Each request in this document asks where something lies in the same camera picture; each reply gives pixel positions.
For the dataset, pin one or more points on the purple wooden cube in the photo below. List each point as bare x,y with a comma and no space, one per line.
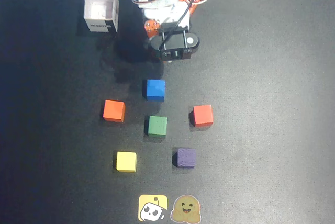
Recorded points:
185,158

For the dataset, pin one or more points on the orange wooden cube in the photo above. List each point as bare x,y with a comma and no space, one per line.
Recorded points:
113,111

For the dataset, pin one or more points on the red wooden cube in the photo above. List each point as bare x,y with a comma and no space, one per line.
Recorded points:
202,115

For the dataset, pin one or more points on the yellow wooden cube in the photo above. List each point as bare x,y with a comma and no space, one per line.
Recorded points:
126,161

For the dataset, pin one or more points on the hugging face emoji sticker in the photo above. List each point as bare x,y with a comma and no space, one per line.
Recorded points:
185,208

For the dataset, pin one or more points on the black fabric mat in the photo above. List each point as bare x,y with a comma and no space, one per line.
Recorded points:
261,129

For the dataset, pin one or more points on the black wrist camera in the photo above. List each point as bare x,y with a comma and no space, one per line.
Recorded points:
178,42

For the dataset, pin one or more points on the green wooden cube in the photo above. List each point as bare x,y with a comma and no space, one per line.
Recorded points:
157,126

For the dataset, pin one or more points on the white open cardboard box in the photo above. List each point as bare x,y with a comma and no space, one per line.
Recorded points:
102,9

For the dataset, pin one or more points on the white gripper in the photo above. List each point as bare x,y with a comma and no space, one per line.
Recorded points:
151,28

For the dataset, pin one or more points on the blue wooden cube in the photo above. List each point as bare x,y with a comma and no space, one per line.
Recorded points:
155,89

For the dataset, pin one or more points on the yellow robot face sticker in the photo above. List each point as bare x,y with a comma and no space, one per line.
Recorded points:
152,207

